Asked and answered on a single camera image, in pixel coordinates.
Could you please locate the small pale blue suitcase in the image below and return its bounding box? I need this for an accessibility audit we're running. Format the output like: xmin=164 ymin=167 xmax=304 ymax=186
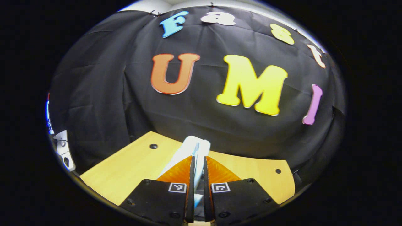
xmin=157 ymin=136 xmax=211 ymax=209

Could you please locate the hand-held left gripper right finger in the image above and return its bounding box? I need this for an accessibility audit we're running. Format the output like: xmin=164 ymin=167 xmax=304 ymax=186
xmin=204 ymin=155 xmax=279 ymax=224

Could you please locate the black backdrop cloth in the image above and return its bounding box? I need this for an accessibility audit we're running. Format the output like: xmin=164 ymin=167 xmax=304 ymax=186
xmin=49 ymin=6 xmax=346 ymax=186

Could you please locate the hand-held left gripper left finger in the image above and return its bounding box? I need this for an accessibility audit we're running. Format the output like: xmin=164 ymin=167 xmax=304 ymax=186
xmin=119 ymin=155 xmax=196 ymax=226

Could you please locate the white object with holes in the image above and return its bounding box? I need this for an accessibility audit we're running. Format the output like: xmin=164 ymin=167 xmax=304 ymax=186
xmin=53 ymin=130 xmax=76 ymax=172

